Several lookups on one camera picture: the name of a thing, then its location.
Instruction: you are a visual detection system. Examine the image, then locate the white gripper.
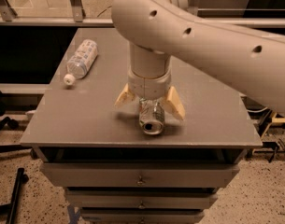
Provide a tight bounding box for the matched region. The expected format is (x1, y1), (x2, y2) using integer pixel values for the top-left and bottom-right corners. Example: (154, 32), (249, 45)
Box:
(114, 68), (185, 120)

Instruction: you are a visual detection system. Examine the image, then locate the bottom grey drawer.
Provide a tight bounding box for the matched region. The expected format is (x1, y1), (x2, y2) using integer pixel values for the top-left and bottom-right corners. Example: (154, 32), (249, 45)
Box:
(80, 209), (204, 224)

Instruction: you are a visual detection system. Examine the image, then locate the black metal stand leg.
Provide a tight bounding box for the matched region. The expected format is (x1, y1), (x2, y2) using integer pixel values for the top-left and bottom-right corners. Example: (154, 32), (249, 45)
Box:
(0, 168), (29, 224)

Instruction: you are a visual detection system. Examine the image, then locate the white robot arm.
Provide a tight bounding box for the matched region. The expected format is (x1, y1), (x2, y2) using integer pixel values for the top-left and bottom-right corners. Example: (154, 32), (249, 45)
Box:
(111, 0), (285, 117)

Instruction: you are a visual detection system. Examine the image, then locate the yellow metal frame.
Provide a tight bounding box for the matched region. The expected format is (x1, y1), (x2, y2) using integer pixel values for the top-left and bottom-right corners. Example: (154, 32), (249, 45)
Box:
(250, 109), (285, 163)

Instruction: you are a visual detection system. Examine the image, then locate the clear plastic water bottle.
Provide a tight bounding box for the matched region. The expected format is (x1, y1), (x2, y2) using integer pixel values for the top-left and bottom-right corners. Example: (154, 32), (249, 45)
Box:
(64, 39), (98, 86)

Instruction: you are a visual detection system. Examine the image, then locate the middle grey drawer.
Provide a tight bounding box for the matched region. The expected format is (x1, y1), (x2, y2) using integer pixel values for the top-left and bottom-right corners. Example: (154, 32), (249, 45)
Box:
(65, 189), (218, 209)

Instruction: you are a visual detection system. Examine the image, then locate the grey drawer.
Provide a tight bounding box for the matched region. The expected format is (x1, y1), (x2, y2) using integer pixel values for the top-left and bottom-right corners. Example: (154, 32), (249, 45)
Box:
(80, 209), (204, 224)
(41, 163), (239, 188)
(65, 189), (218, 209)

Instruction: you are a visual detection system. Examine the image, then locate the white green 7up can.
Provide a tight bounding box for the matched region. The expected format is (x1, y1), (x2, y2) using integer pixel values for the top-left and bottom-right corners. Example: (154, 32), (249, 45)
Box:
(139, 98), (164, 135)

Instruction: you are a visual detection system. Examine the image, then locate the grey drawer cabinet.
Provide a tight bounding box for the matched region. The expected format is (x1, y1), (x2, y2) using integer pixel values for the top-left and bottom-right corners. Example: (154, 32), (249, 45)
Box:
(21, 28), (261, 213)

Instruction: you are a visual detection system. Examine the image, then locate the top grey drawer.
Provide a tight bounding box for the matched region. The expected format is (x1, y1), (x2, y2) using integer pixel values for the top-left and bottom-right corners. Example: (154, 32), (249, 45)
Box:
(41, 163), (239, 188)

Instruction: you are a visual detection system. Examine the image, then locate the metal window frame rail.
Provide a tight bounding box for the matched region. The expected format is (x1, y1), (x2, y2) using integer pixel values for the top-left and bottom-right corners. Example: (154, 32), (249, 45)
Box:
(0, 0), (285, 29)

